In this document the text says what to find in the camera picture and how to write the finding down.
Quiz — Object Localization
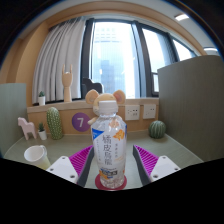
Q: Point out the round green cactus ornament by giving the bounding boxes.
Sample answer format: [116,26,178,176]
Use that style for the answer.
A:
[148,120,167,140]

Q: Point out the black horse figurine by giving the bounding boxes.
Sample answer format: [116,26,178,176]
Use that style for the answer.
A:
[81,77,104,99]

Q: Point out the round purple number sign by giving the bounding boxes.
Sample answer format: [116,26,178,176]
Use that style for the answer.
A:
[71,112,92,133]

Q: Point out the tall green cactus ornament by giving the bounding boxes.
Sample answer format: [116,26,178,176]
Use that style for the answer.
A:
[46,106,64,141]

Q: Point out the ceiling strip lights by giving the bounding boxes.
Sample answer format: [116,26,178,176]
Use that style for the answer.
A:
[173,13,219,54]

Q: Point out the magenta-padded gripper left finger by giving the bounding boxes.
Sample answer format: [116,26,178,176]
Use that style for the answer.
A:
[45,144,95,188]

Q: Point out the white grey curtain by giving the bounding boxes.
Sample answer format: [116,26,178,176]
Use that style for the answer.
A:
[31,17,87,104]

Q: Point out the flat round red coaster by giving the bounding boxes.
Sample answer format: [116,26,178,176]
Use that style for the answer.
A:
[94,173,128,192]

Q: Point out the pink horse figurine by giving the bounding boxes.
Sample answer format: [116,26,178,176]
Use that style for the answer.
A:
[17,116,38,141]

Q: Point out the wooden hand model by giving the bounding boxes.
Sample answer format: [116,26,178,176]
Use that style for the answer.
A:
[61,63,74,103]

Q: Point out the frosted yellowish plastic cup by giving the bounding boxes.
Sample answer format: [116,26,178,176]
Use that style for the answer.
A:
[23,144,52,171]

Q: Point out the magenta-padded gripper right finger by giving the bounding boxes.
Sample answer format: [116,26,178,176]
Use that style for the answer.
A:
[132,144,182,186]

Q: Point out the grey-green desk divider panel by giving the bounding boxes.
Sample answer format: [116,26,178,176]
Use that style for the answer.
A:
[157,54,224,163]
[0,82,28,156]

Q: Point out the beige plush mouse toy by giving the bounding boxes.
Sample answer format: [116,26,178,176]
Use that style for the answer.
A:
[84,88,127,126]

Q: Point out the clear plastic water bottle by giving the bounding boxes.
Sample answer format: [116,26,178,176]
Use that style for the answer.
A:
[90,100,128,190]

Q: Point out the white wall socket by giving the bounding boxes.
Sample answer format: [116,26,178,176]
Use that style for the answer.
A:
[142,103,158,120]
[124,104,141,121]

